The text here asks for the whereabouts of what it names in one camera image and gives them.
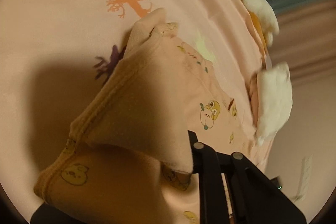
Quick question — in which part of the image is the orange cartoon print shirt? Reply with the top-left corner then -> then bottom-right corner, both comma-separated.
34,9 -> 254,223

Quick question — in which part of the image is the folded white fleece garment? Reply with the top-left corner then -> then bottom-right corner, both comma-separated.
249,62 -> 293,145

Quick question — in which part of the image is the pink curtain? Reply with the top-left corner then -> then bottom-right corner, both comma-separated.
270,0 -> 335,83

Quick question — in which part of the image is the pink printed bed sheet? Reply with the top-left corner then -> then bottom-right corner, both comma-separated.
1,0 -> 266,217

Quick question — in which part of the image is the white wall socket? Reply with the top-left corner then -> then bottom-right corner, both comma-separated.
291,155 -> 313,203

